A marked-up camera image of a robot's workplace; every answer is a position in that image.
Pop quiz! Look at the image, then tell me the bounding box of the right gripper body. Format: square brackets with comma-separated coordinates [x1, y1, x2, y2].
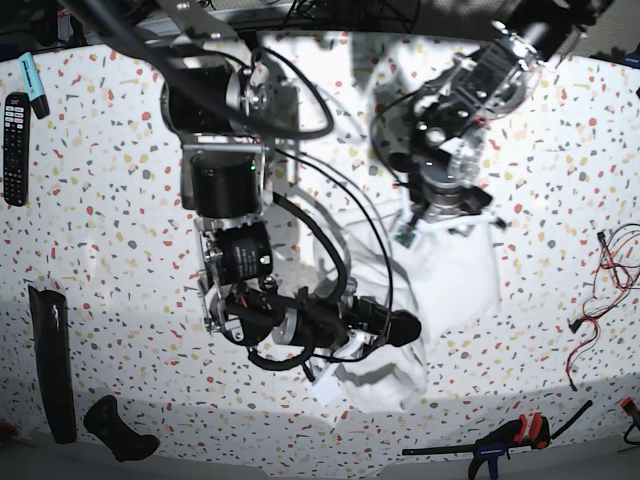
[272, 288, 394, 363]

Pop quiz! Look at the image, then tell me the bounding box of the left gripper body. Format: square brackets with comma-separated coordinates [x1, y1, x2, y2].
[407, 173, 505, 232]

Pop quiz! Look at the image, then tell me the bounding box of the white T-shirt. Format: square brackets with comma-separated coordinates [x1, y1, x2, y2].
[313, 219, 500, 413]

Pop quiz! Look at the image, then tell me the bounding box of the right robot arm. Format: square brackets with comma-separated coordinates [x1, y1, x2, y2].
[66, 1, 422, 371]

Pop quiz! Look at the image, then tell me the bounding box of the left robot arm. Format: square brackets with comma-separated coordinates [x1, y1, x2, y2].
[381, 1, 611, 247]

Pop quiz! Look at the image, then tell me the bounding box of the black orange bar clamp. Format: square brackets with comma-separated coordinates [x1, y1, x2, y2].
[401, 412, 551, 480]

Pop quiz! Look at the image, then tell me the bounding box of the orange black clamp at edge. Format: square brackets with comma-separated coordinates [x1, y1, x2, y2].
[620, 397, 640, 447]

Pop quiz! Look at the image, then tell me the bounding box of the long black pouch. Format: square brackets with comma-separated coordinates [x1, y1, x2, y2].
[28, 286, 77, 444]

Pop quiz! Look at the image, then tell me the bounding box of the blue highlighter marker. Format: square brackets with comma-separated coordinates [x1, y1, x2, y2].
[18, 52, 50, 119]

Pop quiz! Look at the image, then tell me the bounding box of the black TV remote control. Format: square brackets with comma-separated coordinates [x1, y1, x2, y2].
[2, 92, 31, 207]

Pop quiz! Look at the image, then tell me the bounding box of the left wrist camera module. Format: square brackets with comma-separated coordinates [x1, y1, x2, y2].
[394, 224, 418, 249]

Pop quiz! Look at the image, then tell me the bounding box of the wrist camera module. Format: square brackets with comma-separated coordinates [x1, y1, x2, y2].
[310, 374, 343, 406]
[394, 224, 418, 249]

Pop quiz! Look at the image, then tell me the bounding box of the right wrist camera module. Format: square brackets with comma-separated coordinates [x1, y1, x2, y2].
[310, 374, 343, 406]

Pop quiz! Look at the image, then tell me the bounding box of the red black wire bundle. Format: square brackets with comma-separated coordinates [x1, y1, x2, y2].
[564, 223, 640, 392]

